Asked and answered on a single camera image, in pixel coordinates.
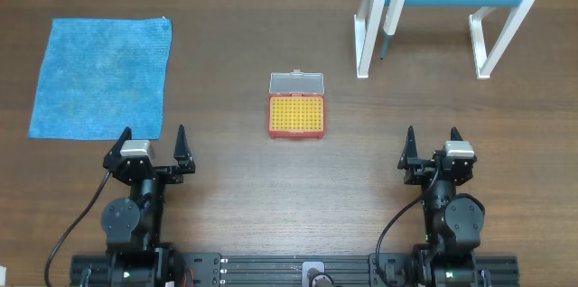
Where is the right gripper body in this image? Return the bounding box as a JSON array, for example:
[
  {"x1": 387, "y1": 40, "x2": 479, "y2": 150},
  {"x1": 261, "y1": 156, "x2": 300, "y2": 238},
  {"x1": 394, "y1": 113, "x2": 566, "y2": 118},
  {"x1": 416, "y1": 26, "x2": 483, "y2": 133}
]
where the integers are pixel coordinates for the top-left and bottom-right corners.
[{"x1": 403, "y1": 150, "x2": 478, "y2": 187}]

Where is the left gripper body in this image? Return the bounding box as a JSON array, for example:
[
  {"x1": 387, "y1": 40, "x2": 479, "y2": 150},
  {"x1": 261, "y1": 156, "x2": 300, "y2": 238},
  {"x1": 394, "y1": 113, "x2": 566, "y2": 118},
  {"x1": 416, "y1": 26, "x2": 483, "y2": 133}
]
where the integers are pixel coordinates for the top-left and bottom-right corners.
[{"x1": 104, "y1": 154, "x2": 196, "y2": 187}]

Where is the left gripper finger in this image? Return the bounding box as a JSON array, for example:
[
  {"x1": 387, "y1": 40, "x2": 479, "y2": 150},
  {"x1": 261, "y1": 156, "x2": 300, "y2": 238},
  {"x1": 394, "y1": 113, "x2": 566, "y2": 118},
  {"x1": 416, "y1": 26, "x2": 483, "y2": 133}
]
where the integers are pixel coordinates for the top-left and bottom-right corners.
[
  {"x1": 172, "y1": 124, "x2": 196, "y2": 169},
  {"x1": 102, "y1": 126, "x2": 133, "y2": 162}
]

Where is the white pipette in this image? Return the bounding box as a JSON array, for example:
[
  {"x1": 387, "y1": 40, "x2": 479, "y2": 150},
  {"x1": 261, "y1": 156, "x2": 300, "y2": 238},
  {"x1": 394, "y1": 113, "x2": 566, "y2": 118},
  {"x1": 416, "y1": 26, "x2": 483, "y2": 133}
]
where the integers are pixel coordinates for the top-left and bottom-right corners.
[{"x1": 379, "y1": 0, "x2": 415, "y2": 61}]

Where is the blue cloth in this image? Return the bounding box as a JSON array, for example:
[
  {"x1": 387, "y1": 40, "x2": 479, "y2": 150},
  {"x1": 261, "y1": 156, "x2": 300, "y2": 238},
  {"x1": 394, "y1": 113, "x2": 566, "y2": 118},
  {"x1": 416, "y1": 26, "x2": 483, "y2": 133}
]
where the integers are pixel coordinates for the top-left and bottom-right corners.
[{"x1": 27, "y1": 16, "x2": 173, "y2": 141}]

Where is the red and yellow tip box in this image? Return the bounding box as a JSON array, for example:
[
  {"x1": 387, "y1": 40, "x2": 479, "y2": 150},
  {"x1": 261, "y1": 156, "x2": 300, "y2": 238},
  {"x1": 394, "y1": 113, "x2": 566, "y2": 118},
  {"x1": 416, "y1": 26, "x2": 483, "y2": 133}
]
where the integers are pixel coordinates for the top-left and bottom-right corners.
[{"x1": 267, "y1": 69, "x2": 326, "y2": 140}]

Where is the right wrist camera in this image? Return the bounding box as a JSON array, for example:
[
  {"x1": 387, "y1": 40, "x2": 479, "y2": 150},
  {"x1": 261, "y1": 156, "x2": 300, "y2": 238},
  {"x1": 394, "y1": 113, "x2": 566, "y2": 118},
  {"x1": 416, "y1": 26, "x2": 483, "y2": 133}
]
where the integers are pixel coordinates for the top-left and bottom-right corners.
[{"x1": 441, "y1": 140, "x2": 476, "y2": 158}]

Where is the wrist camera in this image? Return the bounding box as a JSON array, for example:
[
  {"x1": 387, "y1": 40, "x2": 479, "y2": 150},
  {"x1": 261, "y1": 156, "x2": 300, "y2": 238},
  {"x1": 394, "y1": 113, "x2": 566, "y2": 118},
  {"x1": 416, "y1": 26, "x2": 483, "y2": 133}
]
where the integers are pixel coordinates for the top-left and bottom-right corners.
[
  {"x1": 441, "y1": 140, "x2": 476, "y2": 158},
  {"x1": 119, "y1": 139, "x2": 156, "y2": 162}
]

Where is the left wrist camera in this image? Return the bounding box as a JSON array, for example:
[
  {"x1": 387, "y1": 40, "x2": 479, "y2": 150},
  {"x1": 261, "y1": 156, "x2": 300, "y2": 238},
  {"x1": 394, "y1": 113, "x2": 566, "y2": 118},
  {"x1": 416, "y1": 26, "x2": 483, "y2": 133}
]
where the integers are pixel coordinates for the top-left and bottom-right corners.
[{"x1": 119, "y1": 139, "x2": 156, "y2": 162}]

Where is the mounting rail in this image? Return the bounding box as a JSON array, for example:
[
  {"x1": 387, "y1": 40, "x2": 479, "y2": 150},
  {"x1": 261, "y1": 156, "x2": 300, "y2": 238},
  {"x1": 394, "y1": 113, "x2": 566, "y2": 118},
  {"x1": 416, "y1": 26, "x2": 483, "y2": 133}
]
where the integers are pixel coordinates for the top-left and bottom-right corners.
[{"x1": 70, "y1": 253, "x2": 520, "y2": 287}]

